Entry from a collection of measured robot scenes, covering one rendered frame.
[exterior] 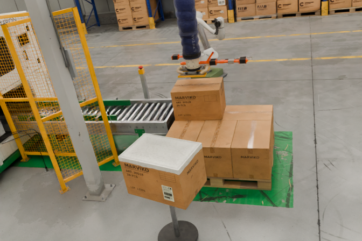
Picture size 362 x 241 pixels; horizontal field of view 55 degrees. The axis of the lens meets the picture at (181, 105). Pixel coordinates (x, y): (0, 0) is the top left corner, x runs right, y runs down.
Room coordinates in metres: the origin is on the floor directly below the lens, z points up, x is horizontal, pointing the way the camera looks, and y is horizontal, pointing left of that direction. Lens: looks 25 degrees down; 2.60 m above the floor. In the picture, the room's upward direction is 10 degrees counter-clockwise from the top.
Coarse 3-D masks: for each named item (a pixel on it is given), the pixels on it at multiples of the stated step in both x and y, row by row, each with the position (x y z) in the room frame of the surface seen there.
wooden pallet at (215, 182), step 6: (210, 180) 3.18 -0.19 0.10; (216, 180) 3.16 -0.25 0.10; (222, 180) 3.15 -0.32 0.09; (252, 180) 3.03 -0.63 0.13; (258, 180) 3.01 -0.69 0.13; (264, 180) 2.98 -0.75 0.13; (270, 180) 2.96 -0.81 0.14; (204, 186) 3.21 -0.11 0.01; (210, 186) 3.19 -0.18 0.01; (216, 186) 3.16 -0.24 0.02; (222, 186) 3.14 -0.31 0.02; (228, 186) 3.12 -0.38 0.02; (234, 186) 3.10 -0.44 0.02; (240, 186) 3.09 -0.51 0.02; (246, 186) 3.07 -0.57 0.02; (252, 186) 3.05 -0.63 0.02; (258, 186) 3.01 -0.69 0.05; (264, 186) 2.98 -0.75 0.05; (270, 186) 2.96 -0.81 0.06
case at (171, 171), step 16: (144, 144) 2.65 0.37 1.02; (160, 144) 2.61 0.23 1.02; (176, 144) 2.57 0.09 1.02; (192, 144) 2.52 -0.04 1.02; (128, 160) 2.46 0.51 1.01; (144, 160) 2.40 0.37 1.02; (160, 160) 2.36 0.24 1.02; (176, 160) 2.32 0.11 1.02; (192, 160) 2.37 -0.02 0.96; (128, 176) 2.49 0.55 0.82; (144, 176) 2.39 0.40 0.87; (160, 176) 2.30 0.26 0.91; (176, 176) 2.21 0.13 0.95; (192, 176) 2.34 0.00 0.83; (128, 192) 2.52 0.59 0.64; (144, 192) 2.42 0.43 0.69; (160, 192) 2.32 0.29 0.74; (176, 192) 2.22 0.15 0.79; (192, 192) 2.31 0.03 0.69
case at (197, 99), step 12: (180, 84) 4.09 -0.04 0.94; (192, 84) 4.03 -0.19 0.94; (204, 84) 3.96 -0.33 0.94; (216, 84) 3.90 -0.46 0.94; (180, 96) 3.87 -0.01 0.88; (192, 96) 3.83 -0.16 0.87; (204, 96) 3.78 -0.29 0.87; (216, 96) 3.74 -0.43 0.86; (180, 108) 3.88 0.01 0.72; (192, 108) 3.83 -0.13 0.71; (204, 108) 3.79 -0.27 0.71; (216, 108) 3.75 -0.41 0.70
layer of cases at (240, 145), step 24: (192, 120) 3.83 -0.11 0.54; (216, 120) 3.73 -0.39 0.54; (240, 120) 3.63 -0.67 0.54; (264, 120) 3.54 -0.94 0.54; (216, 144) 3.21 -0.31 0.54; (240, 144) 3.13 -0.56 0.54; (264, 144) 3.05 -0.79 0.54; (216, 168) 3.16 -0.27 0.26; (240, 168) 3.07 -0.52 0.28; (264, 168) 2.98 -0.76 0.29
